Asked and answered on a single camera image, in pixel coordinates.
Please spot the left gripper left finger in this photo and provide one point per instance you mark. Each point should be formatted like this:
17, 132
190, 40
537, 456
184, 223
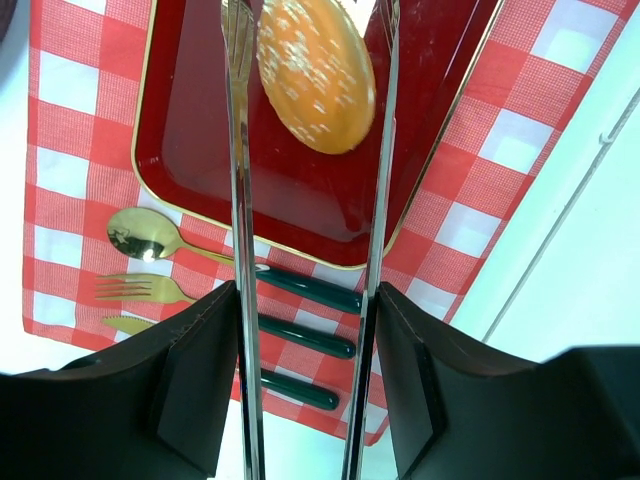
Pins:
152, 406

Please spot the gold spoon black handle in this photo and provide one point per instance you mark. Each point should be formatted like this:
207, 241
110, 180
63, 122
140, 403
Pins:
147, 235

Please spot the gold knife black handle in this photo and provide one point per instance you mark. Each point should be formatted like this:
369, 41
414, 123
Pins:
292, 388

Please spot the stainless steel tongs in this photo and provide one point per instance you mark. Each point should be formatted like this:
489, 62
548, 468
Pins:
237, 25

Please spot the sesame bun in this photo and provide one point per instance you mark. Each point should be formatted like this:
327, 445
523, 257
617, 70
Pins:
317, 73

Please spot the rectangular red tray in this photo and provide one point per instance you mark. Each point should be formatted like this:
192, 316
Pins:
312, 205

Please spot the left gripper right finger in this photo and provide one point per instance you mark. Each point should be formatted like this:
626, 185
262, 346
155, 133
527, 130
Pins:
460, 409

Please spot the gold fork black handle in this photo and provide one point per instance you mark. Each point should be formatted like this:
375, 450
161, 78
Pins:
153, 288

